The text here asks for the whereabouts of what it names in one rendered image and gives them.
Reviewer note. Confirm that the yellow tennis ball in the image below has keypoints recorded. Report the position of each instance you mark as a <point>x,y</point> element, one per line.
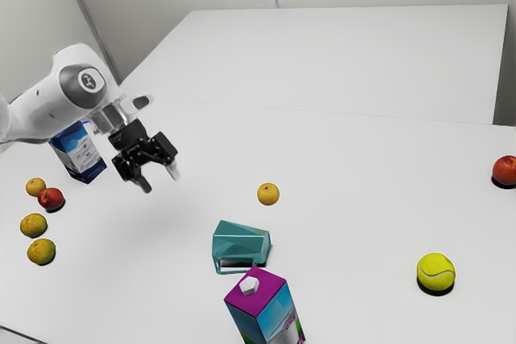
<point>435,272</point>

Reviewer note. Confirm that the purple-topped milk carton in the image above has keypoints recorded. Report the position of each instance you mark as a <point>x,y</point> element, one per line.
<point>264,307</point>

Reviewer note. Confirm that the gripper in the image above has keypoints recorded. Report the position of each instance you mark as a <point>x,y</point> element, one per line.
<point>131,136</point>

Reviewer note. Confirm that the yellow-orange mottled fruit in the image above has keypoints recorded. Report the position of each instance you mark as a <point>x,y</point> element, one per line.
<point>41,251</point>
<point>33,225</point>

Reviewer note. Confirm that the small yellow apple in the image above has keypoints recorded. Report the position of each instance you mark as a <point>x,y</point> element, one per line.
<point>34,186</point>

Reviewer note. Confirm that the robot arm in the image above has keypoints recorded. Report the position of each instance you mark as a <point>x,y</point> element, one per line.
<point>48,90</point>

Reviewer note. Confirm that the blue milk carton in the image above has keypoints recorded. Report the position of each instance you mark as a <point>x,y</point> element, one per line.
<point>78,152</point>

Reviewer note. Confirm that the red apple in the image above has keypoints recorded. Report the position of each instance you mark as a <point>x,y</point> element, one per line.
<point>51,198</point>
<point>505,169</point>

